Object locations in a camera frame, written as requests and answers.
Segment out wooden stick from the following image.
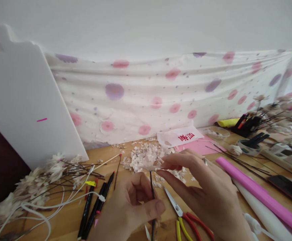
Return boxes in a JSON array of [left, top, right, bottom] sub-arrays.
[[93, 154, 119, 169]]

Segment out paper flower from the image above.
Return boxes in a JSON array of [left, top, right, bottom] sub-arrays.
[[136, 148, 186, 241]]

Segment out pink paper sheet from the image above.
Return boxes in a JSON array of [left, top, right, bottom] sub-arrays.
[[173, 134, 227, 156]]

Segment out pink paper roll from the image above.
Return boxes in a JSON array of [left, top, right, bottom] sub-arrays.
[[215, 156, 292, 239]]

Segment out floral white cloth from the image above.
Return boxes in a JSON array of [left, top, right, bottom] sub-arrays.
[[43, 49, 292, 151]]

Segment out white bag with red print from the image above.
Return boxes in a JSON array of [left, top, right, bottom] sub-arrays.
[[157, 128, 204, 148]]

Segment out dark flat phone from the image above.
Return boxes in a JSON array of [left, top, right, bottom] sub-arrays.
[[267, 174, 292, 209]]

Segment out person's right hand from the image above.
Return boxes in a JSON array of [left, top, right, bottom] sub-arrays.
[[157, 148, 252, 241]]

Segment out dark brown cabinet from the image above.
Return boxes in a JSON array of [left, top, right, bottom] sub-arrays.
[[0, 115, 32, 214]]

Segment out white power strip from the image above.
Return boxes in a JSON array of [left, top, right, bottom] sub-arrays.
[[261, 142, 292, 169]]

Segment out cream paper rose bud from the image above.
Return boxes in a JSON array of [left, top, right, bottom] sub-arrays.
[[227, 145, 244, 156]]

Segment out branch bouquet of paper flowers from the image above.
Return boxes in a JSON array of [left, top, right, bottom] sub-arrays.
[[252, 94, 292, 149]]

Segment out black holder with markers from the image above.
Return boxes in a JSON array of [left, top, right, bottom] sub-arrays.
[[229, 113, 262, 138]]

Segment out yellow-handled pliers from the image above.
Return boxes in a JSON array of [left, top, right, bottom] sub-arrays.
[[175, 217, 194, 241]]

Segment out white paper roll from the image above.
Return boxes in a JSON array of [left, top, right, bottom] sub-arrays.
[[232, 177, 292, 241]]

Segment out black marker pen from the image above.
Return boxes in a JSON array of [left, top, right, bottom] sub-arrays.
[[82, 182, 107, 240], [99, 170, 116, 201]]

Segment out tape roll holding pens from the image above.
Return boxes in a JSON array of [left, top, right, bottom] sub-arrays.
[[237, 132, 271, 158]]

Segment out bunch of pale paper flowers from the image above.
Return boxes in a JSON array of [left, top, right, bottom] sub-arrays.
[[0, 152, 105, 226]]

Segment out dark wire with red tip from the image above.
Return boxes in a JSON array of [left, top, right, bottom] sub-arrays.
[[114, 154, 123, 190]]

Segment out bundle of dark wires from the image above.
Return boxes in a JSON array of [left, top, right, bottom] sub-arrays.
[[205, 140, 271, 177]]

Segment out clear glass bowl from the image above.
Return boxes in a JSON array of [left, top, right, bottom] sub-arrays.
[[208, 126, 231, 141]]

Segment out black marker with red cap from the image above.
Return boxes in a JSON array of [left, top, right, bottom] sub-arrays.
[[77, 177, 99, 239]]

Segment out pile of paper petal scraps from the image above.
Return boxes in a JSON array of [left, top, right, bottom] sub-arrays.
[[111, 137, 196, 187]]

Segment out white foam board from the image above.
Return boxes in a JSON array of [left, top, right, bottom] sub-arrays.
[[0, 23, 89, 171]]

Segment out white cable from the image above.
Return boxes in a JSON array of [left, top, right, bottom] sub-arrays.
[[0, 164, 106, 241]]

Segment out red-handled scissors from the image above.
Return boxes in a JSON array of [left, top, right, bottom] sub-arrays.
[[163, 186, 214, 241]]

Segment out person's left hand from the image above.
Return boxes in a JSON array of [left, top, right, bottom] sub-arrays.
[[89, 171, 166, 241]]

